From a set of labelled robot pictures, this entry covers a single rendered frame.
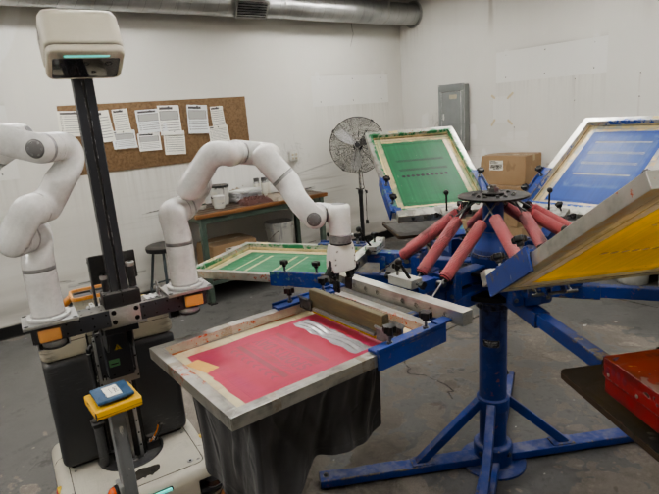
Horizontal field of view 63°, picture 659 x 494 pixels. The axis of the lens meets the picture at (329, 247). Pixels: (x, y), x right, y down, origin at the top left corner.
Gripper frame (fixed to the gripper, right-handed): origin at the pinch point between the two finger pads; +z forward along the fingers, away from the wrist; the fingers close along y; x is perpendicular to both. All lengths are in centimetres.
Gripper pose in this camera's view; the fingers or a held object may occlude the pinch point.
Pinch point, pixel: (342, 284)
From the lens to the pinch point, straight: 187.0
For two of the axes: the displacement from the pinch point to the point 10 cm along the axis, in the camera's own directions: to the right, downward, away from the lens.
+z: 0.6, 9.7, 2.4
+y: -7.9, 1.9, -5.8
